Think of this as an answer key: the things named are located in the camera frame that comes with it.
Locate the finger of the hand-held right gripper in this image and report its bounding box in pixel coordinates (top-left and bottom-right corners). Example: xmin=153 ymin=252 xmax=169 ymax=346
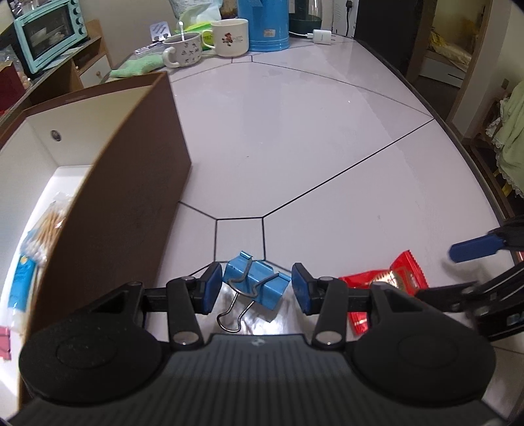
xmin=415 ymin=262 xmax=524 ymax=313
xmin=449 ymin=217 xmax=524 ymax=263

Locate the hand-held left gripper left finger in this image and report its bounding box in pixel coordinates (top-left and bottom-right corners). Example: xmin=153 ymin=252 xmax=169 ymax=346
xmin=84 ymin=262 xmax=224 ymax=351

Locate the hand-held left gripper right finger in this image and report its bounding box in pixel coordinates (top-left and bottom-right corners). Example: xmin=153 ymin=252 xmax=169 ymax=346
xmin=291 ymin=263 xmax=443 ymax=351

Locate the blue binder clip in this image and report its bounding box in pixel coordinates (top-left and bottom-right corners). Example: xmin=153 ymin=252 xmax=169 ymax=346
xmin=216 ymin=252 xmax=292 ymax=333

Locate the red snack packet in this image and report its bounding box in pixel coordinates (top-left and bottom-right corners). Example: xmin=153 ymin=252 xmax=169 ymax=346
xmin=339 ymin=251 xmax=429 ymax=331

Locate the brown cardboard box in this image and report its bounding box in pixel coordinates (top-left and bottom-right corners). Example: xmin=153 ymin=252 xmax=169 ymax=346
xmin=0 ymin=71 xmax=193 ymax=412

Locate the bag of cotton swabs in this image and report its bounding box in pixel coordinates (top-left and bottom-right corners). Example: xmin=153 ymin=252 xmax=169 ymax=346
xmin=8 ymin=192 xmax=73 ymax=333

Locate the light green garment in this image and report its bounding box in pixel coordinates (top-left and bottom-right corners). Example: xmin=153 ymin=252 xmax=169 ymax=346
xmin=487 ymin=81 xmax=524 ymax=198

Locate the black cabinet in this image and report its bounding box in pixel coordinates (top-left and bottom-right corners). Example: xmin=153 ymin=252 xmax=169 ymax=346
xmin=353 ymin=0 xmax=440 ymax=75

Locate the green cloth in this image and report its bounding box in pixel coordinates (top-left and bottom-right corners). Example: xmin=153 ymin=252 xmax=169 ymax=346
xmin=110 ymin=53 xmax=165 ymax=79

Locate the patterned white mug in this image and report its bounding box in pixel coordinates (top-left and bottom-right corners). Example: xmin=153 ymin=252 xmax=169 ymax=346
xmin=162 ymin=33 xmax=204 ymax=68

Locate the white drawer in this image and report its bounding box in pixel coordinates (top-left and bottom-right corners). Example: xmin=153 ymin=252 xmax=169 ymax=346
xmin=78 ymin=54 xmax=112 ymax=89

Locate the white mug with print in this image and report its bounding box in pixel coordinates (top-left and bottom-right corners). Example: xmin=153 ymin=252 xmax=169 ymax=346
xmin=202 ymin=18 xmax=250 ymax=57

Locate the wooden shelf unit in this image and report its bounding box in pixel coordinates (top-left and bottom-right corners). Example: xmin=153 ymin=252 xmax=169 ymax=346
xmin=0 ymin=20 xmax=114 ymax=126

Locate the green tissue pack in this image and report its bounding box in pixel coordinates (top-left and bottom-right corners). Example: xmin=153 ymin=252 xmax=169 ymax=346
xmin=178 ymin=8 xmax=222 ymax=34

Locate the blue thermos jug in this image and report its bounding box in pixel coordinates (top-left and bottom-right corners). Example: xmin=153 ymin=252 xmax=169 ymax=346
xmin=237 ymin=0 xmax=291 ymax=52

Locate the white printed bag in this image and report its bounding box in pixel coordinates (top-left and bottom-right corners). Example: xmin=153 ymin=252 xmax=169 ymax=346
xmin=169 ymin=0 xmax=222 ymax=22

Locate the dark red box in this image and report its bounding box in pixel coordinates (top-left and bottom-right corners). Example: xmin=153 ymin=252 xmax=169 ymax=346
xmin=0 ymin=66 xmax=26 ymax=116

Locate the teal toaster oven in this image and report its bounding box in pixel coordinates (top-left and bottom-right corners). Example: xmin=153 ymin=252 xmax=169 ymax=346
xmin=13 ymin=0 xmax=91 ymax=75

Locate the white bed frame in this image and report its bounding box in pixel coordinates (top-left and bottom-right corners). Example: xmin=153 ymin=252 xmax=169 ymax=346
xmin=421 ymin=25 xmax=479 ymax=87

